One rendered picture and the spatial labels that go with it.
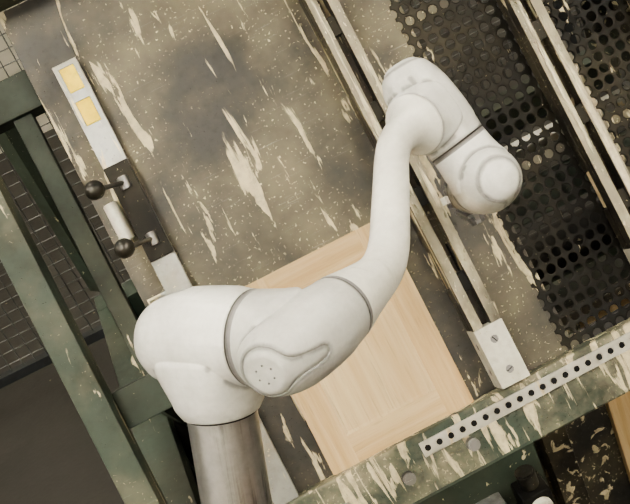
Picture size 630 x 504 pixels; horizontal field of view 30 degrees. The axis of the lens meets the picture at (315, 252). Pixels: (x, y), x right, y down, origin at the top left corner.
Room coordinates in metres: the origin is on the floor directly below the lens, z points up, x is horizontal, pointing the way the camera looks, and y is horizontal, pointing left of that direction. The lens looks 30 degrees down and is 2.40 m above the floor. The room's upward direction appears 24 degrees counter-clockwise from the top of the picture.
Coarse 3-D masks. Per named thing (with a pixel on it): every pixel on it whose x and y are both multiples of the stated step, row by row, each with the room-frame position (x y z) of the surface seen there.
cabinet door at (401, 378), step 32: (320, 256) 1.98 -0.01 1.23; (352, 256) 1.97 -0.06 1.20; (416, 288) 1.93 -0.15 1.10; (384, 320) 1.91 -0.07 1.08; (416, 320) 1.89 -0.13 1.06; (384, 352) 1.87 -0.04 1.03; (416, 352) 1.86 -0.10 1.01; (448, 352) 1.85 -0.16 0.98; (320, 384) 1.86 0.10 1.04; (352, 384) 1.85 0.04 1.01; (384, 384) 1.84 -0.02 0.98; (416, 384) 1.83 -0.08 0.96; (448, 384) 1.82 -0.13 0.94; (320, 416) 1.83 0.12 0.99; (352, 416) 1.82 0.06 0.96; (384, 416) 1.81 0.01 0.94; (416, 416) 1.80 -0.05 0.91; (320, 448) 1.80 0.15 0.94; (352, 448) 1.79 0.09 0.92; (384, 448) 1.78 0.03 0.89
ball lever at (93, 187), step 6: (96, 180) 2.00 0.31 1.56; (120, 180) 2.07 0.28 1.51; (126, 180) 2.07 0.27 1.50; (90, 186) 1.99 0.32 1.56; (96, 186) 1.98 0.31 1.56; (102, 186) 1.99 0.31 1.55; (108, 186) 2.03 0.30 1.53; (114, 186) 2.04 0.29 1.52; (120, 186) 2.07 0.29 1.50; (126, 186) 2.07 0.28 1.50; (84, 192) 2.00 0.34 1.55; (90, 192) 1.98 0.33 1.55; (96, 192) 1.98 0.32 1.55; (102, 192) 1.98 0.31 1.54; (90, 198) 1.98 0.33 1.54; (96, 198) 1.98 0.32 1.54
